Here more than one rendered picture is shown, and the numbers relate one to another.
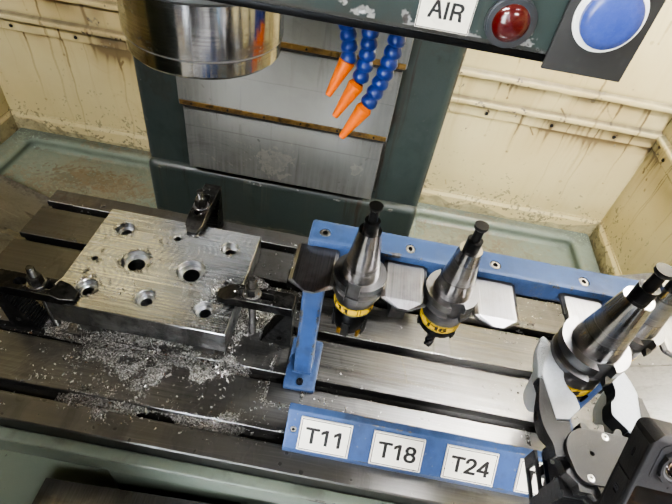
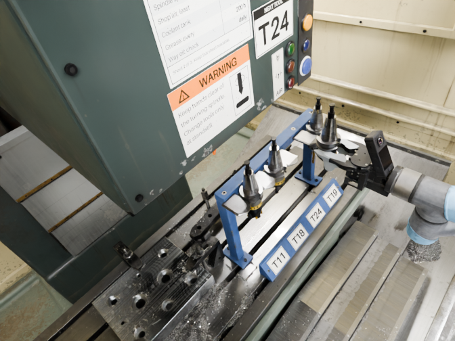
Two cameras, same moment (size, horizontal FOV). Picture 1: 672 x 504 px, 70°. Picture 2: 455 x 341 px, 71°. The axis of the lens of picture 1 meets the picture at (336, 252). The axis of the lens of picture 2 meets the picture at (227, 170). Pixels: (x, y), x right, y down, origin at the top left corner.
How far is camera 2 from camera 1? 44 cm
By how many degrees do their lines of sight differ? 28
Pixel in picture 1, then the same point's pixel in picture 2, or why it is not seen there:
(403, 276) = (259, 178)
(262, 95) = (89, 187)
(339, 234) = (228, 188)
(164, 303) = (177, 296)
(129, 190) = (24, 318)
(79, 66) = not seen: outside the picture
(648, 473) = (377, 147)
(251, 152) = (101, 218)
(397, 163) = not seen: hidden behind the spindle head
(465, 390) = (283, 201)
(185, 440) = (246, 322)
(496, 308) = (289, 158)
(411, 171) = not seen: hidden behind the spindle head
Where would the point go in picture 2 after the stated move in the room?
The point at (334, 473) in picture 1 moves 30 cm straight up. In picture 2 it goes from (292, 266) to (292, 208)
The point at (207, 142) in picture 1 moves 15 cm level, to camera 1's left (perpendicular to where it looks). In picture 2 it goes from (76, 236) to (37, 266)
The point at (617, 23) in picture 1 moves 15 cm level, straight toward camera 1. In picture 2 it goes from (309, 65) to (365, 101)
